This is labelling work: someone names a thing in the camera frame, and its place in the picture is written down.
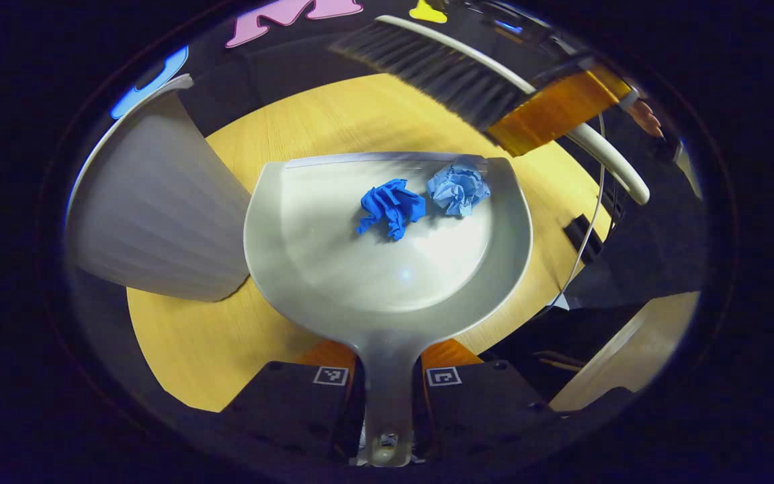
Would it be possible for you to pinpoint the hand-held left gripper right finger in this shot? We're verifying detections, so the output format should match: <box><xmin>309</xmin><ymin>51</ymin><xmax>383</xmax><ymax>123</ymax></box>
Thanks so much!
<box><xmin>417</xmin><ymin>338</ymin><xmax>566</xmax><ymax>465</ymax></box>

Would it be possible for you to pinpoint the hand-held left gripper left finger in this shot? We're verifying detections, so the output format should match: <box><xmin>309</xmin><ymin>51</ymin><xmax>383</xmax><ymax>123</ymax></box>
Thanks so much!
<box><xmin>216</xmin><ymin>338</ymin><xmax>364</xmax><ymax>465</ymax></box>

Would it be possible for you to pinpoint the small white broom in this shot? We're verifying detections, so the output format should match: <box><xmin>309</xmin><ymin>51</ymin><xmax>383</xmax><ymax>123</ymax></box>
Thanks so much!
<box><xmin>329</xmin><ymin>14</ymin><xmax>651</xmax><ymax>206</ymax></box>

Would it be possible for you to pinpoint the light blue paper ball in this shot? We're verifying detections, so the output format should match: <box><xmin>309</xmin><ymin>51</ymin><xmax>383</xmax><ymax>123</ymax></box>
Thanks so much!
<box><xmin>425</xmin><ymin>163</ymin><xmax>492</xmax><ymax>218</ymax></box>

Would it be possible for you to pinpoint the white plastic dustpan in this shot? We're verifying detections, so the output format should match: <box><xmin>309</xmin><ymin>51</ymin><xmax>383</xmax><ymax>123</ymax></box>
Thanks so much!
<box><xmin>243</xmin><ymin>151</ymin><xmax>535</xmax><ymax>469</ymax></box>

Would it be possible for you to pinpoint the dark blue paper ball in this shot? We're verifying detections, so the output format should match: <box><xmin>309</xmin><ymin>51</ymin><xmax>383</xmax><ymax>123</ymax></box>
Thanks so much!
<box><xmin>357</xmin><ymin>177</ymin><xmax>427</xmax><ymax>242</ymax></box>

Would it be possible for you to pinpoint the white ribbed garbage bin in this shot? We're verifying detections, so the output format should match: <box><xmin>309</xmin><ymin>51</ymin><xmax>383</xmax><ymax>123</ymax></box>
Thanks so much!
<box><xmin>63</xmin><ymin>73</ymin><xmax>254</xmax><ymax>303</ymax></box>

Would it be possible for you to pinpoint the small black clip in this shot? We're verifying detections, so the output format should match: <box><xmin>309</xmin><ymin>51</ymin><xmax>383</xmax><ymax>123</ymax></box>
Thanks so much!
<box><xmin>563</xmin><ymin>214</ymin><xmax>604</xmax><ymax>264</ymax></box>

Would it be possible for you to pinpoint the thin white cable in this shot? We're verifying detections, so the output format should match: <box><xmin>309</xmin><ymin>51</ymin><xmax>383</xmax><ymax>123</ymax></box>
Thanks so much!
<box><xmin>547</xmin><ymin>111</ymin><xmax>608</xmax><ymax>311</ymax></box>

